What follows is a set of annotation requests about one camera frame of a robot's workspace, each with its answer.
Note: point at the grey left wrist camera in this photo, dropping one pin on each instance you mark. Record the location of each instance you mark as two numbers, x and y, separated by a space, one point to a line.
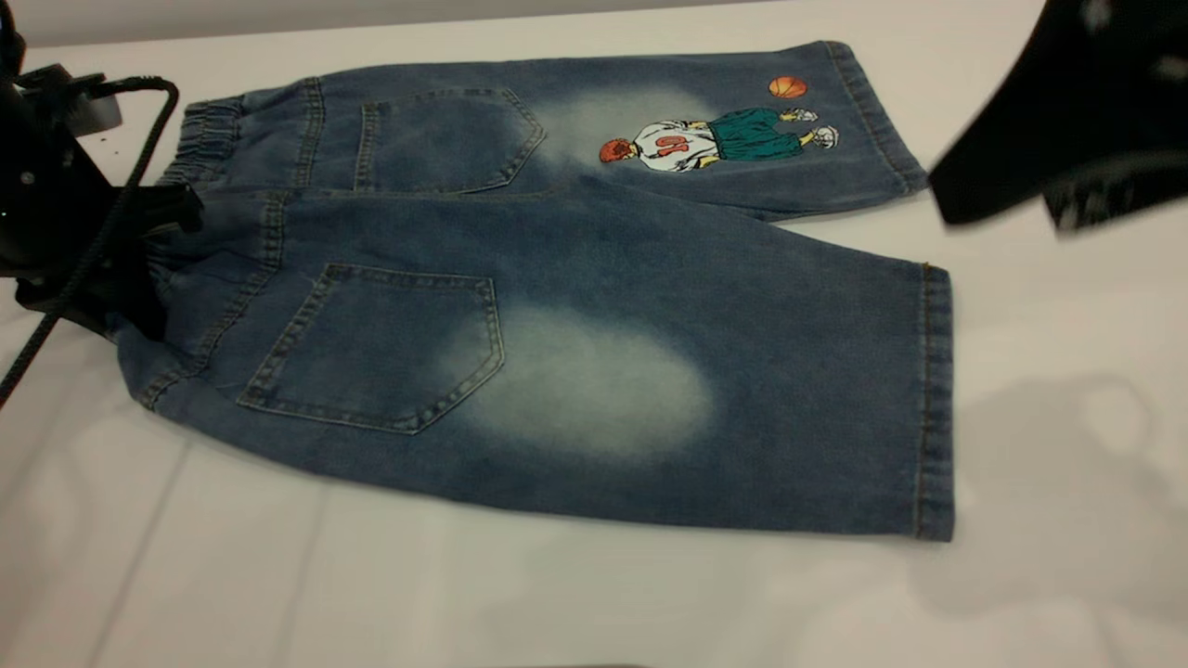
93 111

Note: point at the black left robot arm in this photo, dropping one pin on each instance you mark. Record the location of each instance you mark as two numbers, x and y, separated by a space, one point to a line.
7 46

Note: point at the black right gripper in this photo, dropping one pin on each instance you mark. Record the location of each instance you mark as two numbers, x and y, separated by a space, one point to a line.
1095 102

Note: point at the blue denim shorts with print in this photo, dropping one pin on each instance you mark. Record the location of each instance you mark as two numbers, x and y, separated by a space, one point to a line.
603 278

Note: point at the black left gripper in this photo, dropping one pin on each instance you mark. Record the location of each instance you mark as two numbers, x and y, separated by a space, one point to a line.
46 213

